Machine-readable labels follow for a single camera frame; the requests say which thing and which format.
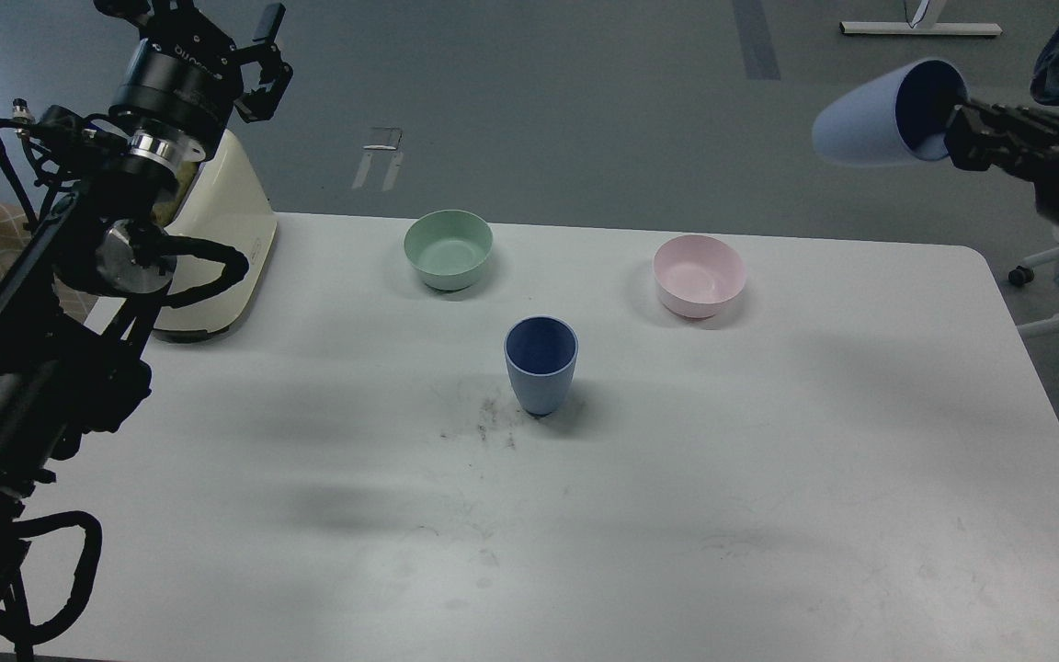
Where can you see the blue cup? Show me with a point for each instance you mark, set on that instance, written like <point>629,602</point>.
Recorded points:
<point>541,355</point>
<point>897,119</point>

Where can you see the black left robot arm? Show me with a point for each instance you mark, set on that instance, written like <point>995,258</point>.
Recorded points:
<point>79,303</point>

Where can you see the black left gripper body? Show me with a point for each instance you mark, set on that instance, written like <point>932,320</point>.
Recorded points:
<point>181,75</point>

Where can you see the white desk foot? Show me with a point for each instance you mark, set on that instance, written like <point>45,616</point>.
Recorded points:
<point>923,21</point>

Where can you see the cream white toaster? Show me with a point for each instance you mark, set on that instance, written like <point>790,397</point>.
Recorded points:
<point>227,217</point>

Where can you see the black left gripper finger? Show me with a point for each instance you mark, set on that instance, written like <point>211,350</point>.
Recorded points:
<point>261,102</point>
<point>130,11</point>

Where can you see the pink bowl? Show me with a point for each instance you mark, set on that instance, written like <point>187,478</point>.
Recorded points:
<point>696,275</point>

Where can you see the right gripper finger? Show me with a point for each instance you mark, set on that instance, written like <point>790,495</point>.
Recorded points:
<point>1019,141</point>

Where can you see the green bowl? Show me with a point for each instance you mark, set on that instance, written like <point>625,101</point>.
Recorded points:
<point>449,249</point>

